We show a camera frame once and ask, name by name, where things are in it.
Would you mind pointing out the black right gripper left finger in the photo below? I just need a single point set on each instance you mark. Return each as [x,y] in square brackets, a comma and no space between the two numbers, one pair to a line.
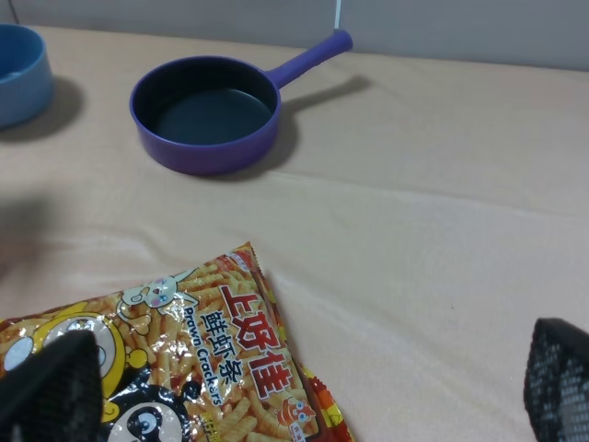
[54,395]

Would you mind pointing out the prawn crackers snack bag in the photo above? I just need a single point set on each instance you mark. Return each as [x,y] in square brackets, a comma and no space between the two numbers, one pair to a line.
[200,355]

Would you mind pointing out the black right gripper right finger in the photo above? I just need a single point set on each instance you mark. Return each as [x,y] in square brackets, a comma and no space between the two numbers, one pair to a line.
[556,381]

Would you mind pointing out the blue round bowl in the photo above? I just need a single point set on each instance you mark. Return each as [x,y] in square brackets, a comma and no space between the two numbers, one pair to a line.
[26,75]

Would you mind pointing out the purple frying pan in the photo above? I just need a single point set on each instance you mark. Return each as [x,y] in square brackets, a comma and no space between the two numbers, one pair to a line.
[212,115]

